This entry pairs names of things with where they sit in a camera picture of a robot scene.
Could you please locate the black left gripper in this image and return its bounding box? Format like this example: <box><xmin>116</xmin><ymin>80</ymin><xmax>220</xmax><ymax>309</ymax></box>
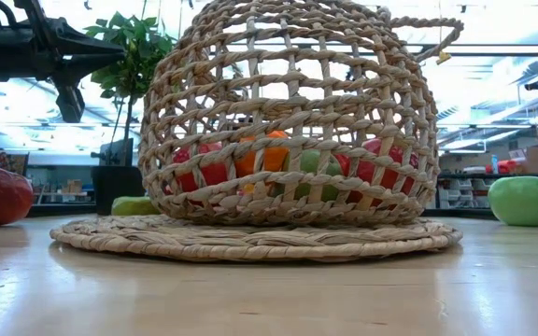
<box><xmin>14</xmin><ymin>0</ymin><xmax>125</xmax><ymax>123</ymax></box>

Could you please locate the green cucumber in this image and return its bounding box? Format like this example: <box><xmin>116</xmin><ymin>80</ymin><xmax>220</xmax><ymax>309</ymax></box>
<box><xmin>110</xmin><ymin>195</ymin><xmax>161</xmax><ymax>217</ymax></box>

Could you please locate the yellow bell pepper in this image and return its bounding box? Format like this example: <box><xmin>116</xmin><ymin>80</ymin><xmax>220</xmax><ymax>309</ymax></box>
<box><xmin>234</xmin><ymin>130</ymin><xmax>292</xmax><ymax>195</ymax></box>

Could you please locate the green pear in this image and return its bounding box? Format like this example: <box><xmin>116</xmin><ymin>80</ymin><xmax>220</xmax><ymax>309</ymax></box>
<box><xmin>281</xmin><ymin>147</ymin><xmax>341</xmax><ymax>202</ymax></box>

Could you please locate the large red bell pepper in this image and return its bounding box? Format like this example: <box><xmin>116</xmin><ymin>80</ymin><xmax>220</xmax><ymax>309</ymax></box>
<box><xmin>336</xmin><ymin>137</ymin><xmax>420</xmax><ymax>207</ymax></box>

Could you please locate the green apple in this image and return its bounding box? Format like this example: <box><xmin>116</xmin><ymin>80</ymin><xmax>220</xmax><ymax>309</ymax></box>
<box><xmin>487</xmin><ymin>175</ymin><xmax>538</xmax><ymax>228</ymax></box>

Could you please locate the woven straw basket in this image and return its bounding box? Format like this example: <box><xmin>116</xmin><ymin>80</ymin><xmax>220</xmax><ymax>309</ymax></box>
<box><xmin>137</xmin><ymin>0</ymin><xmax>465</xmax><ymax>229</ymax></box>

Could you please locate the green potted plant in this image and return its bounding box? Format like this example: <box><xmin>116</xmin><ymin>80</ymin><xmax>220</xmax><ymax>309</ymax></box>
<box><xmin>83</xmin><ymin>11</ymin><xmax>177</xmax><ymax>217</ymax></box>

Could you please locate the dark background monitor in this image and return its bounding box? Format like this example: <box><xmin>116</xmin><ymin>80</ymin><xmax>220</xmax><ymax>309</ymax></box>
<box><xmin>90</xmin><ymin>137</ymin><xmax>135</xmax><ymax>168</ymax></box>

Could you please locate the orange patterned cloth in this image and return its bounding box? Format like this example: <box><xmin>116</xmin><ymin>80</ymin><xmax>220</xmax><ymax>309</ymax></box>
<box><xmin>0</xmin><ymin>147</ymin><xmax>30</xmax><ymax>176</ymax></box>

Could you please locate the background shelf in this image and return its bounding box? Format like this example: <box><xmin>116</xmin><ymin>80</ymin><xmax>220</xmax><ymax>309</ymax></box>
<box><xmin>25</xmin><ymin>163</ymin><xmax>97</xmax><ymax>206</ymax></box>

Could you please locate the round woven straw mat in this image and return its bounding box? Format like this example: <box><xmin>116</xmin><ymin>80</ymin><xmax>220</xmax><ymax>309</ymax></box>
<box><xmin>49</xmin><ymin>214</ymin><xmax>464</xmax><ymax>263</ymax></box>

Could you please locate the storage shelf with bins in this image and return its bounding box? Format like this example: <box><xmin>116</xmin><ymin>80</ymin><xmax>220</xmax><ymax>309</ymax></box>
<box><xmin>436</xmin><ymin>173</ymin><xmax>538</xmax><ymax>211</ymax></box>

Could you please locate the red background object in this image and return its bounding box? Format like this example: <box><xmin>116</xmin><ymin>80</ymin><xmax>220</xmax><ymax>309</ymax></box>
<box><xmin>485</xmin><ymin>159</ymin><xmax>518</xmax><ymax>175</ymax></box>

